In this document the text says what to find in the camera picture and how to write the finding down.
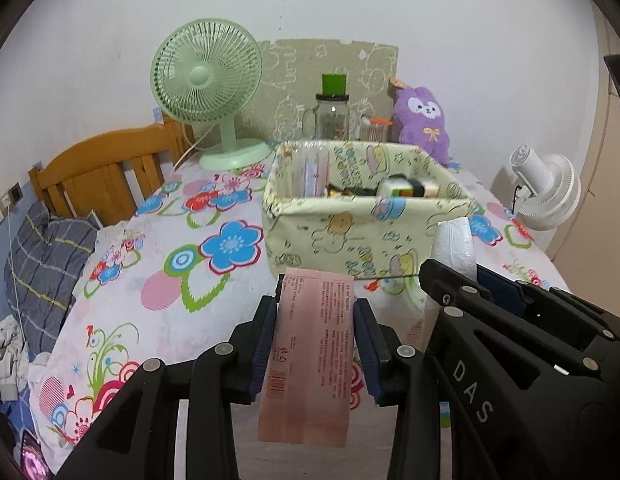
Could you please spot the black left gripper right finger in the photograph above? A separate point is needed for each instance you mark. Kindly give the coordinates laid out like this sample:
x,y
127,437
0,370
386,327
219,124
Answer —
x,y
398,375

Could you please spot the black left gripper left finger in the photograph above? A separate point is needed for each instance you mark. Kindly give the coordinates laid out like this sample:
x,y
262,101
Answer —
x,y
184,408

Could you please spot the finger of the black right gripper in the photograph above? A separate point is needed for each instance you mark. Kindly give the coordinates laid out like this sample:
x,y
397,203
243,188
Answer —
x,y
568,318
489,319

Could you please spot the white cloth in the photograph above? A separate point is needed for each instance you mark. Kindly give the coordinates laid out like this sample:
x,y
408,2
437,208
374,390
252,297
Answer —
x,y
454,247

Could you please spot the pink paper packet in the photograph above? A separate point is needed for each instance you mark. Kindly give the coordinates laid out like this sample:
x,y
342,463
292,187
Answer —
x,y
306,392

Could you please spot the clear plastic packet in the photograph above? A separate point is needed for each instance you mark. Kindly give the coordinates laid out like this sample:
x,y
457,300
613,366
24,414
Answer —
x,y
313,172

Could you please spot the yellow-green fabric storage basket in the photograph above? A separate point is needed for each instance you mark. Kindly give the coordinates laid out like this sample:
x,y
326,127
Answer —
x,y
351,230

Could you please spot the smartphone with pink screen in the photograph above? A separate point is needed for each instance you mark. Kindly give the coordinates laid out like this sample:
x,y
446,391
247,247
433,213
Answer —
x,y
32,462

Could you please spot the white clip fan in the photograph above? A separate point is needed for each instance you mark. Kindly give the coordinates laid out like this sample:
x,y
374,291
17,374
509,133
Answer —
x,y
549,189

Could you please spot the crumpled clothes on bed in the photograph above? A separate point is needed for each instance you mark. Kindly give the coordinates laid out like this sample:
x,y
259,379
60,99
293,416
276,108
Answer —
x,y
14,360

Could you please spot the toothpick jar orange lid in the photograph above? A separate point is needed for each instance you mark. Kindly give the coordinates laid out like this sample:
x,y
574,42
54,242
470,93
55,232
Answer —
x,y
375,129

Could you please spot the purple plush bunny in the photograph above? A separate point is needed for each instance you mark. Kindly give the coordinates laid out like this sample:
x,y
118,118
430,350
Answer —
x,y
418,119

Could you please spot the floral tablecloth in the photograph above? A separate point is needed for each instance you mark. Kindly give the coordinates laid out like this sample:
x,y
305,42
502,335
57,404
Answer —
x,y
189,266

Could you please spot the glass mason jar mug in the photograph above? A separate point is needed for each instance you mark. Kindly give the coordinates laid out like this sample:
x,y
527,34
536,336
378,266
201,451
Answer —
x,y
328,119

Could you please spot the grey plaid pillow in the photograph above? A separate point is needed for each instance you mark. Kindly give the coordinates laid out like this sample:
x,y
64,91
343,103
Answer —
x,y
47,257

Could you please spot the green plastic cup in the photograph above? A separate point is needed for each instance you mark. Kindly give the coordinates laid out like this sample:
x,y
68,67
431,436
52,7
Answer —
x,y
334,85

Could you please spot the green patterned cardboard panel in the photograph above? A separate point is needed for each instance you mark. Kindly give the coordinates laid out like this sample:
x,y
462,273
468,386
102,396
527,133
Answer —
x,y
292,77

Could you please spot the wooden bed headboard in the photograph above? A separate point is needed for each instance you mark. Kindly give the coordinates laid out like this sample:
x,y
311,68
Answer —
x,y
89,176

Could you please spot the green desk fan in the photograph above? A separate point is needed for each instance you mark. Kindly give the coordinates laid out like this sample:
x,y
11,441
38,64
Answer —
x,y
206,72

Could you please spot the wall power socket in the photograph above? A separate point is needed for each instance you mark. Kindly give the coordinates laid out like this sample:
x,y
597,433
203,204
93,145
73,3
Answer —
x,y
11,198

